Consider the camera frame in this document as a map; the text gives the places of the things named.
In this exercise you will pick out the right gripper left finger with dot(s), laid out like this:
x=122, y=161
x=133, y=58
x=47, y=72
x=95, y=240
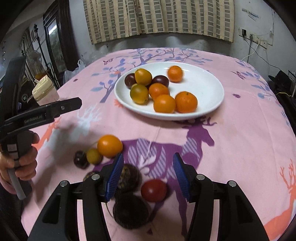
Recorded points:
x=58, y=219

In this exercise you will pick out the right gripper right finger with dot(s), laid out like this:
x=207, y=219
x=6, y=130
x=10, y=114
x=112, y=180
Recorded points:
x=225, y=203

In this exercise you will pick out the dark cherry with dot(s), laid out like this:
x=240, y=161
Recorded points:
x=80, y=160

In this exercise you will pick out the dark mangosteen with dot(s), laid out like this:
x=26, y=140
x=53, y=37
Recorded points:
x=130, y=212

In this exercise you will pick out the small yellow green fruit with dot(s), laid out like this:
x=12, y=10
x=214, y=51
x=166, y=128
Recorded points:
x=94, y=157

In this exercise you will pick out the dark passion fruit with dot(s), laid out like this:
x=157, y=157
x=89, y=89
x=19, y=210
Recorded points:
x=129, y=180

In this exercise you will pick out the red cherry tomato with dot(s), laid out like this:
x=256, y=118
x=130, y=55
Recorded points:
x=154, y=190

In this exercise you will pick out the orange kumquat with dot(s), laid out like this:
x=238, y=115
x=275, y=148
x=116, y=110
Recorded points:
x=109, y=146

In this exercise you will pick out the large orange front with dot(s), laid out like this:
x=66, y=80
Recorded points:
x=186, y=102

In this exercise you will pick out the yellow orange kumquat fruit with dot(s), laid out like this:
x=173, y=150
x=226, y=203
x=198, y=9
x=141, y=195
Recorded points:
x=143, y=76

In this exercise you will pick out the small orange tangerine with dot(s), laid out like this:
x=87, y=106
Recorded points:
x=164, y=104

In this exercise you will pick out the small brown passion fruit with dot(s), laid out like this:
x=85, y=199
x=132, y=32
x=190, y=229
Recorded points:
x=88, y=175

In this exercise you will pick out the left hand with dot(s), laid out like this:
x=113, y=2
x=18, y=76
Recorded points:
x=26, y=171

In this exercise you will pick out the cream lidded drink jar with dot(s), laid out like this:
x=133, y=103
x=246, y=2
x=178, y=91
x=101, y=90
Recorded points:
x=45, y=92

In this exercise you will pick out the pink printed tablecloth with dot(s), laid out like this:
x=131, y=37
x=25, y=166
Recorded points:
x=248, y=139

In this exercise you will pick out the dark wooden cabinet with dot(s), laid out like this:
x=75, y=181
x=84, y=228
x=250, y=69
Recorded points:
x=60, y=39

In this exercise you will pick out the dark purple plum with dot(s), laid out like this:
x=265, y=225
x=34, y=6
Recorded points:
x=161, y=79
x=130, y=80

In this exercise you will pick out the green yellow plum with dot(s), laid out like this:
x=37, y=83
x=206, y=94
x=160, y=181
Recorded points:
x=139, y=94

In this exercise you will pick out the white oval plate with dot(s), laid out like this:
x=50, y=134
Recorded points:
x=201, y=83

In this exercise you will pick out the black shelf rack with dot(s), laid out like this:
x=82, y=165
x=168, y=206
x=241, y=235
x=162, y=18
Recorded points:
x=281, y=85

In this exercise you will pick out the orange tangerine on plate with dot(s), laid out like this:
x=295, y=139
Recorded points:
x=175, y=74

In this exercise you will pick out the striped beige curtain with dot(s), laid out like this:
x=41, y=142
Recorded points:
x=111, y=20

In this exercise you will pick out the white wall power strip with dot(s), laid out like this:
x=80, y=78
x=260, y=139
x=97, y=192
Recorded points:
x=253, y=37

